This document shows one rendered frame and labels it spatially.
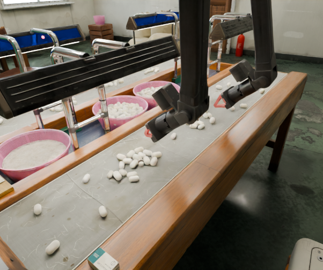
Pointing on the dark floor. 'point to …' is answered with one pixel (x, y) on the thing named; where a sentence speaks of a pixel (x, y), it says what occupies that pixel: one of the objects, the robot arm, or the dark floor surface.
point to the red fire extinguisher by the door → (240, 45)
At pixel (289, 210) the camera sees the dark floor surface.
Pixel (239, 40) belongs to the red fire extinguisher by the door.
